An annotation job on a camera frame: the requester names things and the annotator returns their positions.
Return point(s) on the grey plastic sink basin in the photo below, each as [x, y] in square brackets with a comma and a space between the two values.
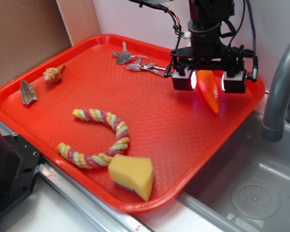
[245, 186]

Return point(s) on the red plastic tray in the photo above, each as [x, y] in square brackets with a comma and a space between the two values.
[177, 130]

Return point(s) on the orange toy carrot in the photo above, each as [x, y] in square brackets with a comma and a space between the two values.
[208, 87]

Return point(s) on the silver key bunch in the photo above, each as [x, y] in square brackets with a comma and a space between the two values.
[137, 63]

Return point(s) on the yellow sponge wedge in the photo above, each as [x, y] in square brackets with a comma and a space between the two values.
[133, 173]

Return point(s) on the grey sink faucet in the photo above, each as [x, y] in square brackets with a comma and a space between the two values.
[277, 110]

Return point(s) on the tan spiral seashell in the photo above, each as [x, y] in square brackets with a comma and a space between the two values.
[53, 75]

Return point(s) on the brown cardboard panel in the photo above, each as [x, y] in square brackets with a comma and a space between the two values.
[32, 31]

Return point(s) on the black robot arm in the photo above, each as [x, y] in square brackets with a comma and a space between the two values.
[209, 23]

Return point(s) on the multicolour braided rope toy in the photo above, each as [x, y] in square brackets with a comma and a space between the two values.
[103, 159]

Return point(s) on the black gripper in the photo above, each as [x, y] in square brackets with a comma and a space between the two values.
[207, 52]

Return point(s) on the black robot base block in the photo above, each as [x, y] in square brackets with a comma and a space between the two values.
[19, 165]

